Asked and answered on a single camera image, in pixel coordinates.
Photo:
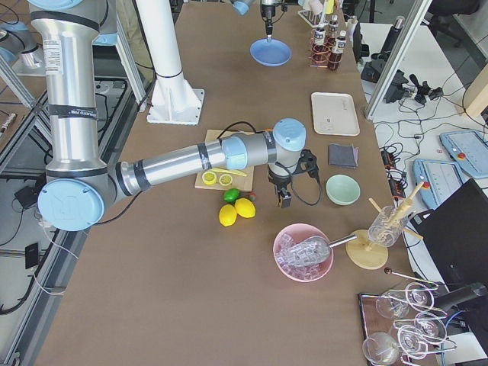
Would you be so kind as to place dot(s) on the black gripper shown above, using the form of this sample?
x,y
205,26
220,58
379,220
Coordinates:
x,y
268,12
279,183

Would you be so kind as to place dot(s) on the blue plate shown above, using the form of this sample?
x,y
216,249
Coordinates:
x,y
272,53

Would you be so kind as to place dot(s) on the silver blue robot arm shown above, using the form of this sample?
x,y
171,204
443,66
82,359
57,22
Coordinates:
x,y
83,180
243,6

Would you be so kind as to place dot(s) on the yellow lemon right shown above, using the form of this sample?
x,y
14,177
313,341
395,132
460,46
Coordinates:
x,y
245,208

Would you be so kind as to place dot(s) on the yellow lemon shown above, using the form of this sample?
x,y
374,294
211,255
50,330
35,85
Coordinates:
x,y
227,215
245,208

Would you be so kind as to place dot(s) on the green lime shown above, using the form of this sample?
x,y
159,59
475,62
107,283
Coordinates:
x,y
231,195

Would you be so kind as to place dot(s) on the wooden cutting board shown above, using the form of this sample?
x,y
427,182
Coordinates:
x,y
239,182

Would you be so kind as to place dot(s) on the halved lemon slice right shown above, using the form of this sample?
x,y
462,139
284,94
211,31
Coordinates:
x,y
225,179

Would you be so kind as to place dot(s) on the halved lemon slice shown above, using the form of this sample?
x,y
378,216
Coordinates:
x,y
225,179
209,177

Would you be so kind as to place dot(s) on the yellow lemon left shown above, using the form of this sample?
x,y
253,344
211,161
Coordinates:
x,y
227,215

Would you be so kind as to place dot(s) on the mint green bowl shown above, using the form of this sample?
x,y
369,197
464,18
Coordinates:
x,y
342,190

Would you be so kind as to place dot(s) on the pink bowl with ice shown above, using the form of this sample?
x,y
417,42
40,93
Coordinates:
x,y
289,237

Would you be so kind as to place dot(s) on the brown sauce bottle left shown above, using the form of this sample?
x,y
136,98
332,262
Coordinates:
x,y
318,49

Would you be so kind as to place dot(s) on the brown sauce bottle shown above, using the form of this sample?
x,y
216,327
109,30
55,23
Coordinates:
x,y
318,49
333,29
337,50

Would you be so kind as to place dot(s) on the metal ice scoop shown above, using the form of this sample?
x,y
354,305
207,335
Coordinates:
x,y
314,250

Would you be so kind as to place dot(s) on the yellow plastic knife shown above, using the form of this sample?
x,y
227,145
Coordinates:
x,y
229,171

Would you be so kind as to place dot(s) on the brown sauce bottle back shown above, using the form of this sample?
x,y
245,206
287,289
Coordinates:
x,y
333,29

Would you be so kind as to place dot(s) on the grey folded cloth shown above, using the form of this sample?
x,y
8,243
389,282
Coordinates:
x,y
345,156

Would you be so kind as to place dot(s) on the halved lemon slice left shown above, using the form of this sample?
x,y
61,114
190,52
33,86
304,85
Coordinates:
x,y
209,177

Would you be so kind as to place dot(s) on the brown sauce bottle front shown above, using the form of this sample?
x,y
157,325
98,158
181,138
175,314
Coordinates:
x,y
337,50

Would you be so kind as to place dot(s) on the cream rectangular tray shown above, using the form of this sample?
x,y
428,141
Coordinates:
x,y
334,114

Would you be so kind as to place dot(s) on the wooden cup stand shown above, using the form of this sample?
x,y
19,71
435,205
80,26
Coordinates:
x,y
363,252

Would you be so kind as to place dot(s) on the clear glass on stand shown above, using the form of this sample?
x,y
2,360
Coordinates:
x,y
384,231

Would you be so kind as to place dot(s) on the black power strip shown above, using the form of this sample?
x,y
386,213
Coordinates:
x,y
396,178

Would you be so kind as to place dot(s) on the black ball stirrer stick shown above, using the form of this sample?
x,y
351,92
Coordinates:
x,y
390,271

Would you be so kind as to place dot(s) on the wine glass upper left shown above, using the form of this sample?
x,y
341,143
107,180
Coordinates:
x,y
392,305

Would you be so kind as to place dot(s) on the wine glass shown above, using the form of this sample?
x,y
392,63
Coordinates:
x,y
411,342
381,348
419,297
431,327
392,305

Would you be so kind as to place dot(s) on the blue teach pendant near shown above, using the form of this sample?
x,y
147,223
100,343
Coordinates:
x,y
441,179

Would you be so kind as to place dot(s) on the blue teach pendant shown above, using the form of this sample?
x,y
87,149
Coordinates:
x,y
468,149
441,179

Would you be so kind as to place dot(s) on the wine glass upper right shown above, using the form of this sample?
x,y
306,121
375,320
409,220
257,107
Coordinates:
x,y
419,297

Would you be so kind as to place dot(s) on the black laptop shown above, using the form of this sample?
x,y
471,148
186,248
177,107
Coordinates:
x,y
455,234

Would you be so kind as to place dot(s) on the wine glass lower left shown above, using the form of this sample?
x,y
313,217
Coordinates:
x,y
381,348

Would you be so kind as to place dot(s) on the blue teach pendant far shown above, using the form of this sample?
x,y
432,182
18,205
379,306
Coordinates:
x,y
468,149

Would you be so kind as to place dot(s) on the wine glass middle right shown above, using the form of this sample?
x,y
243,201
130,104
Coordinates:
x,y
431,327

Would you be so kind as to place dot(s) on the wine glass lower middle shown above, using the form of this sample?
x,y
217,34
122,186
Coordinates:
x,y
411,342

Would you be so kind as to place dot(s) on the copper wire bottle rack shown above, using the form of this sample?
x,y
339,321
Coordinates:
x,y
326,50

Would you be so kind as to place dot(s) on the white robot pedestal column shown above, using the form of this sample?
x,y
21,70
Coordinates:
x,y
173,99

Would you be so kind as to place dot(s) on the wire glass rack tray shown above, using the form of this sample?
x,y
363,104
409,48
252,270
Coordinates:
x,y
373,322

